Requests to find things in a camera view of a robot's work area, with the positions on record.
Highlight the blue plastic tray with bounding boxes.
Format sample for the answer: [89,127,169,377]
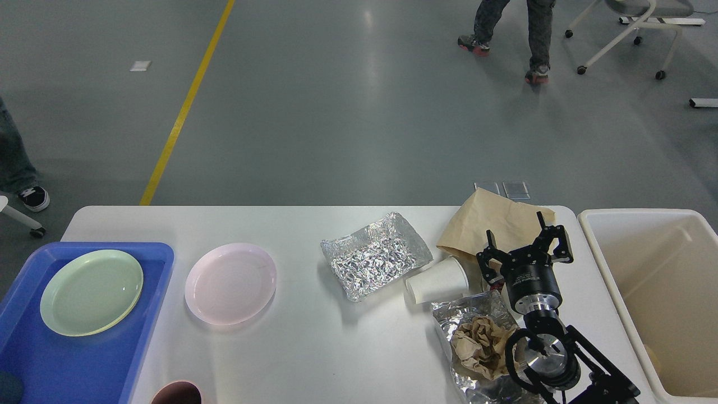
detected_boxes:
[1,241,174,403]

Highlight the light green plate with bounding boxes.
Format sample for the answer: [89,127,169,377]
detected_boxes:
[39,250,144,337]

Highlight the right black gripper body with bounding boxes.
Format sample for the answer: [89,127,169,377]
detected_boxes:
[501,263,563,314]

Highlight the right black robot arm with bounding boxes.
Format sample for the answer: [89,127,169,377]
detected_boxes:
[476,212,641,403]

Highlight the white bar on floor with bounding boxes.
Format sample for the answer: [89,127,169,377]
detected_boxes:
[689,98,718,108]

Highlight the walking person legs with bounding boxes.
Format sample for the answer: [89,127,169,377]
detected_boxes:
[457,1,556,85]

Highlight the aluminium foil tray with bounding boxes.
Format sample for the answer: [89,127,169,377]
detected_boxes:
[320,212,434,302]

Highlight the crumpled brown paper ball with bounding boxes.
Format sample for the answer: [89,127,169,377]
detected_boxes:
[450,316,518,380]

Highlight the pink ribbed mug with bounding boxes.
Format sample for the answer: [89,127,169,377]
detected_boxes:
[150,380,203,404]

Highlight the dark teal mug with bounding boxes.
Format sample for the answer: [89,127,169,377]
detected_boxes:
[0,371,25,403]

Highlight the brown paper bag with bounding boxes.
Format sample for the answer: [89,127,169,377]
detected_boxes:
[436,189,555,263]

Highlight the white chair base left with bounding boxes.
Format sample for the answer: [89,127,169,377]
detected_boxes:
[1,195,46,238]

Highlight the pink plate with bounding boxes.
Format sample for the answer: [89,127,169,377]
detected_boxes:
[185,243,277,327]

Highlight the white rolling chair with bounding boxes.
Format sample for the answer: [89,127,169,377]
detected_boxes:
[564,1,694,80]

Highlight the beige plastic bin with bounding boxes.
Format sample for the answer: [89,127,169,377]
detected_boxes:
[578,209,717,403]

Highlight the white paper cup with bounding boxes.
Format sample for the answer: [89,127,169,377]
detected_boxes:
[405,256,470,304]

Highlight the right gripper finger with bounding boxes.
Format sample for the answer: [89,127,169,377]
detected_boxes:
[526,212,574,265]
[476,229,514,286]

